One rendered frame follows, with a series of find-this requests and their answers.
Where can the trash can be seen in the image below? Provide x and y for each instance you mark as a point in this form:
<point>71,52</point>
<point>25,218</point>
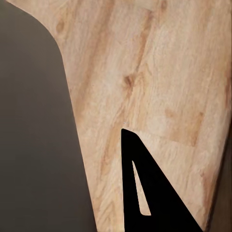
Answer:
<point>43,182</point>

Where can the cabinet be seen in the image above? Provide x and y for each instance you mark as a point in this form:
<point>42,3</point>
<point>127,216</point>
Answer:
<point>221,214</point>

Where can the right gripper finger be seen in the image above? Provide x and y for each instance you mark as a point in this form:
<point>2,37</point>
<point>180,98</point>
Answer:
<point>168,212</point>

